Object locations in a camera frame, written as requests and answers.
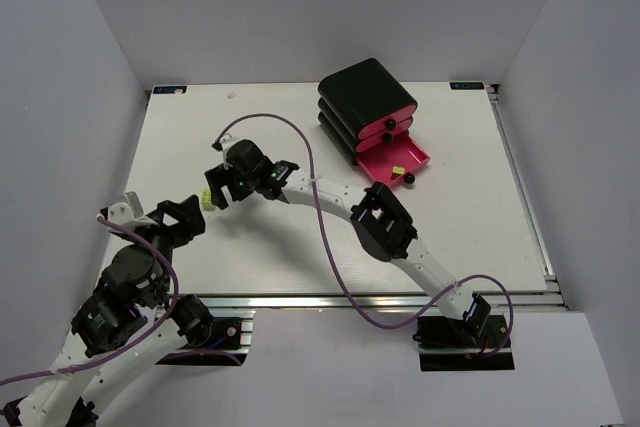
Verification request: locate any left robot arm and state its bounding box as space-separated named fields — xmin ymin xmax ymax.
xmin=1 ymin=192 xmax=213 ymax=426

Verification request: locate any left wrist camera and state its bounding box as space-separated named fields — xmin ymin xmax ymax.
xmin=100 ymin=191 xmax=155 ymax=230

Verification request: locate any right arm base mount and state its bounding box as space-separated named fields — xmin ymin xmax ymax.
xmin=413 ymin=315 xmax=515 ymax=373

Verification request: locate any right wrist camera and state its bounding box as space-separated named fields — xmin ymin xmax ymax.
xmin=211 ymin=132 xmax=240 ymax=153

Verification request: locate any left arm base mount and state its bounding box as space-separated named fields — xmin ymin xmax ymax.
xmin=157 ymin=295 xmax=247 ymax=367

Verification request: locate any black drawer cabinet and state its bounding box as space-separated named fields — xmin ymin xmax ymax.
xmin=318 ymin=58 xmax=418 ymax=165

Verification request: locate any pink drawer with black knob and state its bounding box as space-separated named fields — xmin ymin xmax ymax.
xmin=358 ymin=104 xmax=417 ymax=139

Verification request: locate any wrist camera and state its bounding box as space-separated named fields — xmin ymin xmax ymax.
xmin=211 ymin=132 xmax=240 ymax=153
xmin=100 ymin=191 xmax=155 ymax=230

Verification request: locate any pale yellow small lego brick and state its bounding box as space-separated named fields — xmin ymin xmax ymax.
xmin=391 ymin=166 xmax=406 ymax=180

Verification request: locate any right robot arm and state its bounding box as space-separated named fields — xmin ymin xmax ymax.
xmin=205 ymin=135 xmax=491 ymax=345

